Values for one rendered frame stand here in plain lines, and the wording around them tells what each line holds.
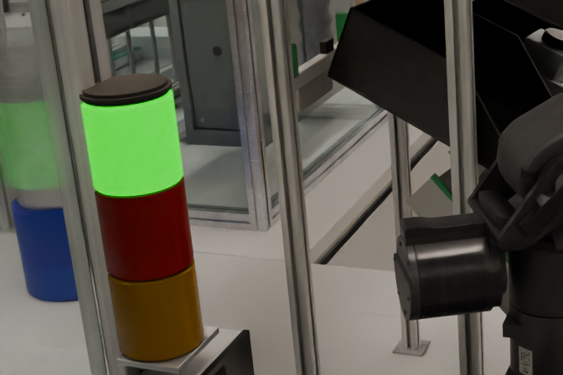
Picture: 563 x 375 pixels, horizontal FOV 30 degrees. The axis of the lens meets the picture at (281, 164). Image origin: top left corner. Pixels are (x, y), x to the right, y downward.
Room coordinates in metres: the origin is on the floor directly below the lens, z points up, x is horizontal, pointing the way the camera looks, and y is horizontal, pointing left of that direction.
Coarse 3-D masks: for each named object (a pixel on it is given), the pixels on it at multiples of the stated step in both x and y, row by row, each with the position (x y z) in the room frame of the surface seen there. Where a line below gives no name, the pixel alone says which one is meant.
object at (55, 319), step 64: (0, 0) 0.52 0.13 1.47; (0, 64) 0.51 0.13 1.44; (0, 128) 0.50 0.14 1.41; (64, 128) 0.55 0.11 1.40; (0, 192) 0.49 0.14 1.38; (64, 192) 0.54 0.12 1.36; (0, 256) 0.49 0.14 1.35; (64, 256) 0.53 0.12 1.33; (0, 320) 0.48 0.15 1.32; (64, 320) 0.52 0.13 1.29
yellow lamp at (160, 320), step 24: (192, 264) 0.55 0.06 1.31; (120, 288) 0.53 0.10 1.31; (144, 288) 0.53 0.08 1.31; (168, 288) 0.53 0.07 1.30; (192, 288) 0.54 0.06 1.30; (120, 312) 0.54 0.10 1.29; (144, 312) 0.53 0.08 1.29; (168, 312) 0.53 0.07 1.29; (192, 312) 0.54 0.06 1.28; (120, 336) 0.54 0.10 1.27; (144, 336) 0.53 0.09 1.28; (168, 336) 0.53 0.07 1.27; (192, 336) 0.54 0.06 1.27; (144, 360) 0.53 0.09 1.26
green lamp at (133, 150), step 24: (168, 96) 0.55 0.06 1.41; (96, 120) 0.53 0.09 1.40; (120, 120) 0.53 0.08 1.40; (144, 120) 0.53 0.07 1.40; (168, 120) 0.54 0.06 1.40; (96, 144) 0.53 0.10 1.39; (120, 144) 0.53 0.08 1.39; (144, 144) 0.53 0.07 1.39; (168, 144) 0.54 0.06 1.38; (96, 168) 0.54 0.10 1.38; (120, 168) 0.53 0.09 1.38; (144, 168) 0.53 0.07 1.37; (168, 168) 0.54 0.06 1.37; (120, 192) 0.53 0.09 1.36; (144, 192) 0.53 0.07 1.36
